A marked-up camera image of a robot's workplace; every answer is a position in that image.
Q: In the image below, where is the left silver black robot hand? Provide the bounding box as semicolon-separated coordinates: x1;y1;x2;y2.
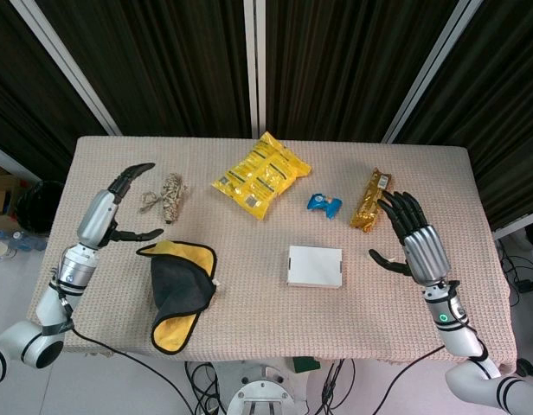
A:
75;162;164;252

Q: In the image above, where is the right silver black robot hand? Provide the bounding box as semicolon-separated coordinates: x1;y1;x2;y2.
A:
368;189;451;288

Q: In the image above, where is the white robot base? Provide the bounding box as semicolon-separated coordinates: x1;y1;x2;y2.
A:
214;360;310;415

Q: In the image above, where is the brown cardboard box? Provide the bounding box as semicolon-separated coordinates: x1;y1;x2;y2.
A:
0;161;24;217

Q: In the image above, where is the white cardboard box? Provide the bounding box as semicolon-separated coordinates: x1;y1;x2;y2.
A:
286;244;344;290

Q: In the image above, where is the black trash bin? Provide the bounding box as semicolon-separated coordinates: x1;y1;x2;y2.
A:
16;179;66;237

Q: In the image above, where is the clear water bottle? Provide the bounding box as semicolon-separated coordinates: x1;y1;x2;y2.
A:
0;229;48;252

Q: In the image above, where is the gold snack wrapper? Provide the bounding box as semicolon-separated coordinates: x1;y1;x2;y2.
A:
349;167;393;235

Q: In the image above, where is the twine bundle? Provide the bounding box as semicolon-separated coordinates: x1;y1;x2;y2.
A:
138;171;191;227

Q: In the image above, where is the yellow and black cloth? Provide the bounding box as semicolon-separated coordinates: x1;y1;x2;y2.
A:
134;239;219;354

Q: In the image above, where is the blue snack packet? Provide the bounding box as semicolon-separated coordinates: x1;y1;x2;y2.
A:
306;193;344;221

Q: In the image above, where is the dark pleated partition screen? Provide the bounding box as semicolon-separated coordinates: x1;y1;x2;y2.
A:
382;0;533;241
254;0;471;144
15;0;261;138
0;0;120;170

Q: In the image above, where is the yellow snack bag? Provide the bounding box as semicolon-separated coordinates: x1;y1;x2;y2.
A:
210;131;313;223

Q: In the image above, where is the beige waffle tablecloth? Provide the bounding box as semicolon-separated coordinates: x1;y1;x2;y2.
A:
27;135;520;365

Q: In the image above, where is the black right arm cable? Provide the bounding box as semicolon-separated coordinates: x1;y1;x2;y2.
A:
369;345;449;415

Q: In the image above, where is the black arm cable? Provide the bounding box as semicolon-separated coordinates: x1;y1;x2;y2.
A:
369;345;449;415
70;327;195;415

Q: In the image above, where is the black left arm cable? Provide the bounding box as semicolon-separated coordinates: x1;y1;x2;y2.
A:
70;327;195;415

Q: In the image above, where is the black floor cable bundle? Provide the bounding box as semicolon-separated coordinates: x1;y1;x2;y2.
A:
317;358;359;415
183;361;228;415

